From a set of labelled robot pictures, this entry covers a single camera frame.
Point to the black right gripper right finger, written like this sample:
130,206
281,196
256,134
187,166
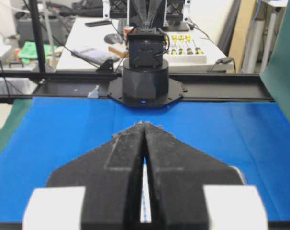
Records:
191,190

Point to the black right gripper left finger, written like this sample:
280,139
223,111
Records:
96,191

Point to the blue table cloth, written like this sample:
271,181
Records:
42,134

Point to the folded grey cloth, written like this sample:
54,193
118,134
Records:
94,55

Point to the screwdriver set in tray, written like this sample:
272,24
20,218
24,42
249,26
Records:
183,49

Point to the white desk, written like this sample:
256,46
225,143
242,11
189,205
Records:
81,35

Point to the green backdrop sheet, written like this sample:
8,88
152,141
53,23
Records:
276,76

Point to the black computer mouse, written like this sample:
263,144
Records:
113,39

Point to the green cloth bundle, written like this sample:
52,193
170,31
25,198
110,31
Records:
28,52

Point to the black vertical pole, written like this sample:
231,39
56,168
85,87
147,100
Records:
37,35

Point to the black aluminium frame rail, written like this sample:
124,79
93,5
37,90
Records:
134,89

